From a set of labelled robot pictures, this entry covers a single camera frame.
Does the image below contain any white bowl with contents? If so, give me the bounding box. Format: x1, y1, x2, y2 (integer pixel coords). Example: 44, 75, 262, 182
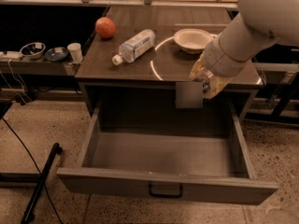
20, 42, 46, 60

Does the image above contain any white power strip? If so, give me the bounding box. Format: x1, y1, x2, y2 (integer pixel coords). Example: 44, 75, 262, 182
0, 51, 21, 60

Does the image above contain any white paper cup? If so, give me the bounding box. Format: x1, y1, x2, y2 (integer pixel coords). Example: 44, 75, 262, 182
67, 43, 83, 63

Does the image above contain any dark wooden cabinet counter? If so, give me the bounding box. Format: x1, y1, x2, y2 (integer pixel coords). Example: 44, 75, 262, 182
76, 6, 263, 121

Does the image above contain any white paper bowl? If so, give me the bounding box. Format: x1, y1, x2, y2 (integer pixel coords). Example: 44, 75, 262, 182
174, 29, 213, 54

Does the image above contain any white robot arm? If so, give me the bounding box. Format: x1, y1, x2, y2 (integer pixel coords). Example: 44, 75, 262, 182
189, 0, 299, 99

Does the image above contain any white hanging cable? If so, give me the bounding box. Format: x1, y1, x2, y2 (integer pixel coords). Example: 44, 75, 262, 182
0, 59, 32, 105

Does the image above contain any black metal stand leg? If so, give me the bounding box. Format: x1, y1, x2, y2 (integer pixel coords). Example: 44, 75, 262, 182
21, 143, 63, 224

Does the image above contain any black drawer handle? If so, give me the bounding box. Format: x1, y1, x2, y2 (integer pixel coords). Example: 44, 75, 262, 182
148, 183, 183, 199

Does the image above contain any dark blue bowl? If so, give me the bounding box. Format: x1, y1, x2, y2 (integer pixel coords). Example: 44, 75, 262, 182
45, 47, 68, 62

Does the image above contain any black floor cable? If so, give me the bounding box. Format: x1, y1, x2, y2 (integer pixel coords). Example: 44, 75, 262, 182
1, 118, 64, 224

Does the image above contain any grey side shelf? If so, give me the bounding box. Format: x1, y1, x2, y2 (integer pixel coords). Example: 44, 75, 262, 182
0, 58, 80, 76

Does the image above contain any open grey wooden drawer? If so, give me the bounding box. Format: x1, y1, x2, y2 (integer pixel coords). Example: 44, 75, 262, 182
57, 101, 278, 205

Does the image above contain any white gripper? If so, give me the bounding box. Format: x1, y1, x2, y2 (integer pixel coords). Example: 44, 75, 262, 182
189, 36, 246, 99

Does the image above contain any clear crinkled water bottle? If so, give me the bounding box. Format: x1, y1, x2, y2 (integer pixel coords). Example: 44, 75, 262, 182
195, 68, 214, 93

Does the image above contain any orange round fruit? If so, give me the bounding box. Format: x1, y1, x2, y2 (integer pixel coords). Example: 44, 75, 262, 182
95, 17, 116, 39

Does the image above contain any white labelled water bottle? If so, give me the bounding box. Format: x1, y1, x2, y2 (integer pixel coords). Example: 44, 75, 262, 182
112, 29, 156, 65

